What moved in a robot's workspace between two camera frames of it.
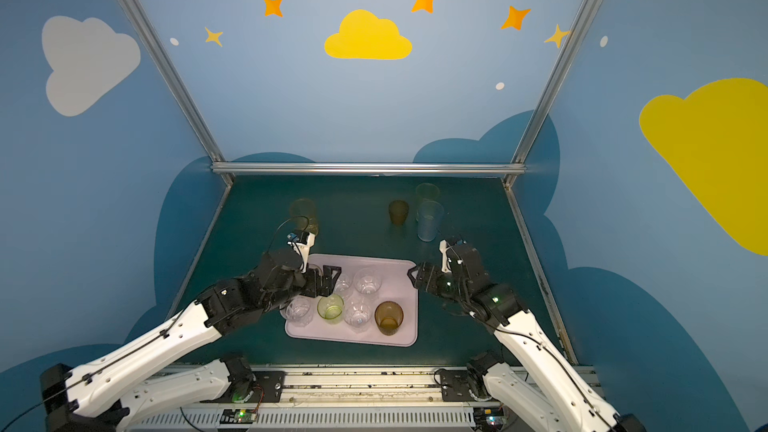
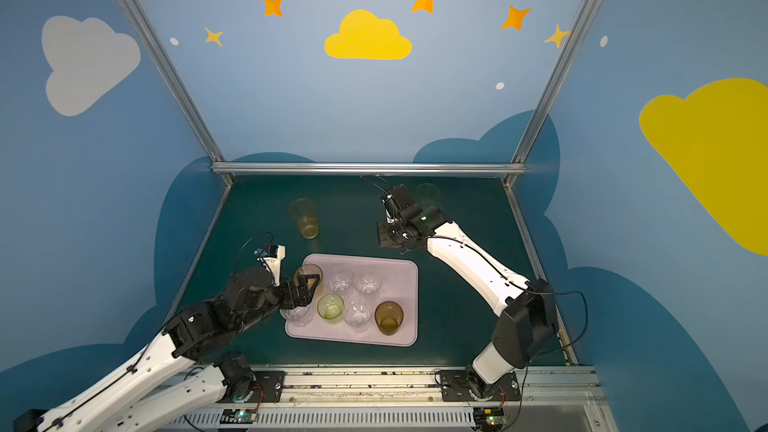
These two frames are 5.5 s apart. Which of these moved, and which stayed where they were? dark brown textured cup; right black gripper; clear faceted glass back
Moved: right black gripper
Stayed: dark brown textured cup; clear faceted glass back
